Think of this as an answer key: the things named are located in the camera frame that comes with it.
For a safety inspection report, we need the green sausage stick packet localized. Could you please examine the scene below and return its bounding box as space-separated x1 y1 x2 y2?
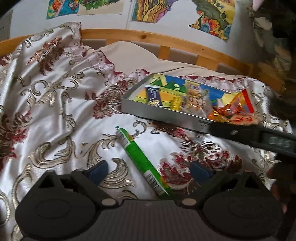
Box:
116 126 174 198

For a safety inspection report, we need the orange candy bag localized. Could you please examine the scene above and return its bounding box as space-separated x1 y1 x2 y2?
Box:
207 89 259 126

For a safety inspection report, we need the nut cracker clear packet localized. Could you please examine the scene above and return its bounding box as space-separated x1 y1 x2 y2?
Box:
182 82 212 118

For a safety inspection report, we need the grey tray colourful lining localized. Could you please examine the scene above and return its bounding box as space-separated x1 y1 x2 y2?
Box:
121 73 259 133

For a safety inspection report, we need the yellow snack packet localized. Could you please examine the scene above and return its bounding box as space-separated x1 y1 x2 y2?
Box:
170 96 183 111

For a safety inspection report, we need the blue snack bar packet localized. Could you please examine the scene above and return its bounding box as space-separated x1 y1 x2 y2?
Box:
145 85 163 108

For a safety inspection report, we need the person's right hand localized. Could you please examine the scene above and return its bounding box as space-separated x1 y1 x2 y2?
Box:
267 161 295 213

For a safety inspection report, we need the floral satin bedspread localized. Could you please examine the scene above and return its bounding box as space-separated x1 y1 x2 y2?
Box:
1 22 292 240

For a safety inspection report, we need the beige pillow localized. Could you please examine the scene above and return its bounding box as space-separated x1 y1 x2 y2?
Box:
99 41 244 80

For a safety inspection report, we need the landscape field drawing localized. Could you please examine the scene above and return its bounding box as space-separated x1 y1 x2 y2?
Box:
189 0 235 41

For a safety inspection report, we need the blond child drawing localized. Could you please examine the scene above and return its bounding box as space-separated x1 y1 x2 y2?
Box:
78 0 125 16

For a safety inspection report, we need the red-haired girl drawing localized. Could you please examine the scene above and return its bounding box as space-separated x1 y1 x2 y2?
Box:
46 0 79 20

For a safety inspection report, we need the blue swirl night drawing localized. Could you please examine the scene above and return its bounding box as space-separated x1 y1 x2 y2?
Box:
132 0 177 24

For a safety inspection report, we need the wooden bed frame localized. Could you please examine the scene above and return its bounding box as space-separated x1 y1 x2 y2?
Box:
0 28 287 93

